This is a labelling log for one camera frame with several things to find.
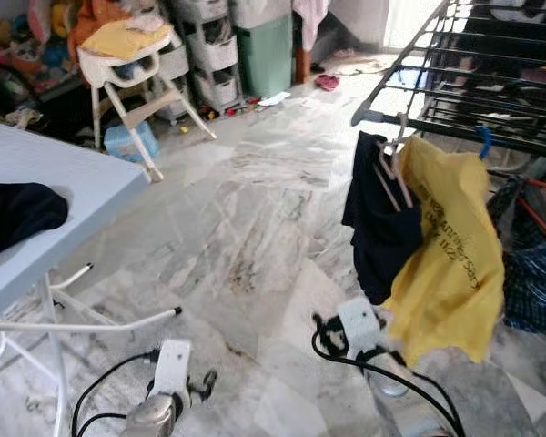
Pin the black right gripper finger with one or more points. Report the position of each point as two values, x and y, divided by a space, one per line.
322 320

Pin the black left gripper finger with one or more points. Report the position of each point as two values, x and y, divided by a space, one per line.
209 378

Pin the dark navy garment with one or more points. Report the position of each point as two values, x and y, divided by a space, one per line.
18 214
378 228

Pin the pink plastic hanger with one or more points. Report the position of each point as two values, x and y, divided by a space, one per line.
396 168

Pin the blue plastic hanger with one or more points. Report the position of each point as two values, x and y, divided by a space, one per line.
485 141

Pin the red plastic hanger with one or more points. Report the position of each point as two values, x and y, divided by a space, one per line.
541 196

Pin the yellow printed T-shirt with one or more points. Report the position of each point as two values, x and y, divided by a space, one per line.
450 255

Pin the blue plaid shirt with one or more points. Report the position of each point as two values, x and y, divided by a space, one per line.
532 282

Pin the white paper sheet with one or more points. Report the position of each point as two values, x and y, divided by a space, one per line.
275 98

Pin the red cloth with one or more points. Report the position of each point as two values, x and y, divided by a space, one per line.
327 83

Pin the grey folding table white legs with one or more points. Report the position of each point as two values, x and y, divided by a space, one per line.
64 182

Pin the beige floor mat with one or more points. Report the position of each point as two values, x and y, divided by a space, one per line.
359 66

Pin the green laundry bin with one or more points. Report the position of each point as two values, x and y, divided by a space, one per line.
266 55

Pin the grey drawer storage rack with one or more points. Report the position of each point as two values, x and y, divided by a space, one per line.
205 55

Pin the white baby high chair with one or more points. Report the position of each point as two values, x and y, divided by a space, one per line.
132 91

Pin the pink hanging garment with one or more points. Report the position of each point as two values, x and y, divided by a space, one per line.
309 18

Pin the black metal drying rack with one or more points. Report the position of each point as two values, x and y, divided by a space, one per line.
491 64

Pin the white bin cover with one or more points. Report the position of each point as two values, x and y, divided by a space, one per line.
259 11

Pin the pale pink folded cloth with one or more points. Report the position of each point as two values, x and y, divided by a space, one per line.
146 20

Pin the black baby stroller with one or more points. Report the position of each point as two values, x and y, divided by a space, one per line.
9 86

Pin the orange brown draped garment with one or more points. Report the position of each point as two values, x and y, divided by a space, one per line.
96 18

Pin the colourful play mat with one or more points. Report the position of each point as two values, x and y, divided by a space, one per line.
18 45

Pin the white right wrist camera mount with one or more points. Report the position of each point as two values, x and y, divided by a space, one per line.
359 326

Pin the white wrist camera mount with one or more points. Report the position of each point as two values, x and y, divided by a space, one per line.
171 367
359 326

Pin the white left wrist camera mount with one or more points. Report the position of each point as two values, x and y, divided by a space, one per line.
171 367

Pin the brown wooden post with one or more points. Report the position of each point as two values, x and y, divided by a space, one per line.
302 64

